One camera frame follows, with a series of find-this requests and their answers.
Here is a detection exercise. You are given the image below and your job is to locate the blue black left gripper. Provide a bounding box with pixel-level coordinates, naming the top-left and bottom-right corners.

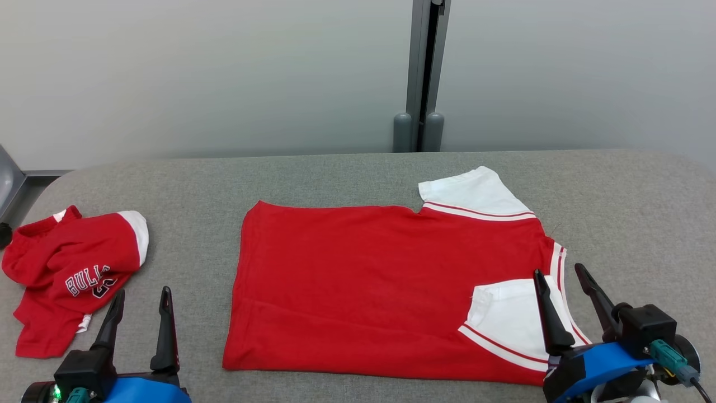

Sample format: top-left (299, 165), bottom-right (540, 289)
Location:
top-left (89, 287), bottom-right (192, 403)

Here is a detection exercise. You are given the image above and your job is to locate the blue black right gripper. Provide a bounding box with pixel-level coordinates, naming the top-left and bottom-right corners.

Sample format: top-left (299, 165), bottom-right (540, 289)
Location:
top-left (533, 263), bottom-right (654, 403)

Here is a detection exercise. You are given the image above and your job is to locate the red white Bulls jersey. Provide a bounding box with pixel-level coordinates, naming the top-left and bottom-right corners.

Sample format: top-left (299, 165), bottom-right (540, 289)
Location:
top-left (2, 205), bottom-right (149, 359)
top-left (222, 166), bottom-right (593, 387)

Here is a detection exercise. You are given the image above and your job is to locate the teal plug black right cable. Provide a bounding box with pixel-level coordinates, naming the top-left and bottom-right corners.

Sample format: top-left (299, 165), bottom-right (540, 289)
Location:
top-left (649, 339), bottom-right (716, 403)

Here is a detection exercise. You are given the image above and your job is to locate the grey partition post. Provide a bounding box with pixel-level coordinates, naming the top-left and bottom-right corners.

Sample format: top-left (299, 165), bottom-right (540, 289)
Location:
top-left (393, 0), bottom-right (451, 153)

